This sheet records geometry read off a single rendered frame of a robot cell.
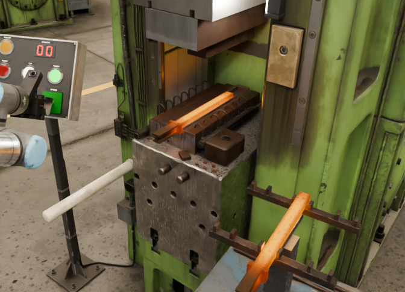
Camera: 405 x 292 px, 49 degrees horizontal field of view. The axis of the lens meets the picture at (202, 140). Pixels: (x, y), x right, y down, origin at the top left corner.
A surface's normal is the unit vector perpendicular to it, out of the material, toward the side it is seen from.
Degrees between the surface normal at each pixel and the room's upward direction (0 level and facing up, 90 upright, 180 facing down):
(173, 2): 90
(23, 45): 60
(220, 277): 0
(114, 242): 0
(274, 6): 90
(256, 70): 90
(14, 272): 0
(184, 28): 90
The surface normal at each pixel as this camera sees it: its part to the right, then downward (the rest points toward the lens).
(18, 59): -0.15, 0.00
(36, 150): 0.95, 0.21
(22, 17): 0.58, 0.43
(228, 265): 0.03, -0.86
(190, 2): -0.59, 0.40
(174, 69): 0.81, 0.32
